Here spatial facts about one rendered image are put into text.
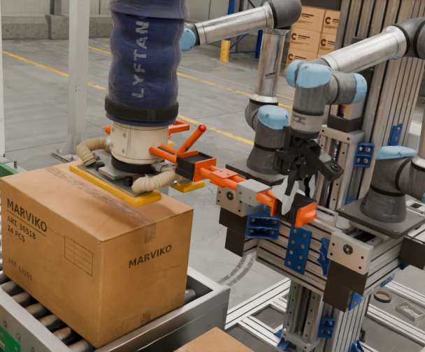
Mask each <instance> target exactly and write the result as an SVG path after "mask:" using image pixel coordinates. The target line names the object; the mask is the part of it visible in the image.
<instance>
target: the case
mask: <svg viewBox="0 0 425 352"><path fill-rule="evenodd" d="M78 163H83V161H82V160H79V161H74V162H70V163H64V164H60V165H57V166H51V167H47V168H41V169H38V170H32V171H28V172H25V173H18V174H15V175H9V176H5V177H0V201H1V243H2V265H3V273H4V274H5V275H6V276H7V277H9V278H10V279H11V280H13V281H14V282H15V283H16V284H17V285H18V286H20V287H21V288H22V289H24V290H25V291H26V292H28V294H30V295H31V296H32V297H33V298H35V299H36V300H37V301H39V302H40V303H41V304H42V305H43V306H44V307H46V308H47V309H49V310H50V311H51V312H52V313H53V314H54V315H55V316H57V317H58V318H60V319H61V320H62V321H63V322H65V324H67V325H68V326H69V327H70V328H72V329H73V330H75V331H76V332H77V333H78V334H79V335H80V336H82V337H83V338H84V339H86V340H87V341H88V342H89V343H90V344H91V345H93V346H94V347H95V348H97V349H100V348H102V347H104V346H106V345H108V344H109V343H111V342H113V341H115V340H117V339H119V338H121V337H123V336H125V335H127V334H129V333H130V332H133V331H134V330H137V329H139V328H140V327H142V326H144V325H146V324H148V323H150V322H152V321H153V320H155V319H157V318H159V317H161V316H163V315H165V314H167V313H169V312H170V311H173V310H174V309H177V308H178V307H180V306H182V305H183V304H184V302H185V289H186V283H187V270H188V262H189V250H190V243H191V236H192V223H193V216H194V208H192V207H190V206H188V205H186V204H184V203H181V202H180V201H178V200H176V199H174V198H172V197H169V196H167V195H165V194H163V193H161V192H159V191H157V190H154V191H156V192H157V193H160V194H161V200H158V201H156V202H153V203H149V204H146V205H142V206H139V207H134V206H133V205H131V204H129V203H128V202H126V201H124V200H122V199H120V198H118V197H117V196H114V195H113V194H111V193H109V192H107V191H106V190H104V189H102V188H100V187H99V186H97V185H95V184H93V183H91V182H89V181H87V180H86V179H84V178H82V177H80V176H79V175H77V174H75V173H73V172H71V171H70V170H69V166H70V165H74V164H78Z"/></svg>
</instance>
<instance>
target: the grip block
mask: <svg viewBox="0 0 425 352"><path fill-rule="evenodd" d="M216 161H217V158H215V157H213V156H210V155H208V154H205V153H203V152H198V150H193V151H189V152H184V153H180V154H177V156H176V163H175V173H176V174H178V175H180V176H182V177H185V178H187V179H189V180H193V178H194V182H198V181H201V180H204V179H207V178H206V177H203V176H201V175H199V170H200V169H201V168H204V169H206V170H208V169H209V167H210V166H215V167H216Z"/></svg>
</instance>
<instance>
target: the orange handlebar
mask: <svg viewBox="0 0 425 352"><path fill-rule="evenodd" d="M173 125H175V126H170V127H169V130H168V134H171V133H178V132H182V131H188V130H189V128H190V124H189V123H187V122H184V121H181V120H179V119H176V122H175V123H174V124H173ZM110 128H111V125H108V126H106V127H105V132H106V133H107V134H110ZM160 147H161V148H164V149H166V150H168V151H170V152H173V153H176V152H177V150H175V149H173V148H170V147H168V146H165V145H163V144H162V145H161V146H160ZM149 152H150V153H152V154H154V155H157V156H159V157H161V158H163V159H166V160H167V161H170V162H172V163H174V164H175V163H176V156H174V155H172V154H169V153H168V152H165V151H163V150H161V149H158V148H156V147H153V146H152V147H150V148H149ZM199 175H201V176H203V177H206V178H208V179H211V181H210V183H213V184H215V185H217V186H220V187H222V188H224V187H228V188H230V189H233V190H234V191H236V186H237V183H239V182H243V181H246V179H243V178H241V177H239V176H236V175H238V173H235V172H233V171H231V170H228V169H226V168H224V169H220V168H217V167H215V166H210V167H209V169H208V170H206V169H204V168H201V169H200V170H199ZM274 197H275V196H274V195H273V194H272V191H271V190H267V192H266V195H264V194H262V193H259V194H258V195H257V197H256V200H257V201H259V202H261V203H263V204H265V205H268V206H270V207H272V202H273V198H274ZM316 217H317V212H316V210H311V211H310V212H306V213H305V214H304V215H303V217H302V220H303V221H312V220H314V219H315V218H316Z"/></svg>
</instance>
